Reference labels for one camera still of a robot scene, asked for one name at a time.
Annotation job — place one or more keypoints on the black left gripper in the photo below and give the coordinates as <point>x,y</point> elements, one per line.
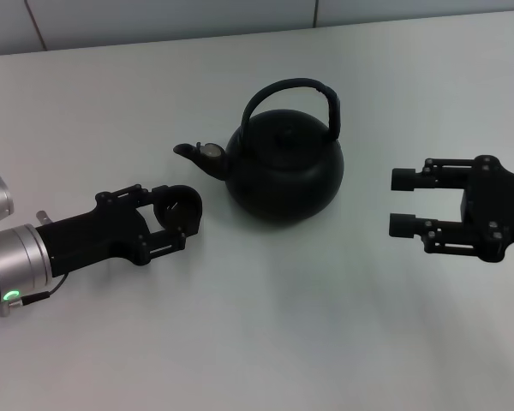
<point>90,237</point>

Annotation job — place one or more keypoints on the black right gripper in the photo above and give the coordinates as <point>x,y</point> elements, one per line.
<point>505,205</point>

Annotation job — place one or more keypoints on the black teacup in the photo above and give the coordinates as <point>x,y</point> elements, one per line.
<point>182,210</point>

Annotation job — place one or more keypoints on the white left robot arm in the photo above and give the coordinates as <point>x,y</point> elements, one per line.
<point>17,261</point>

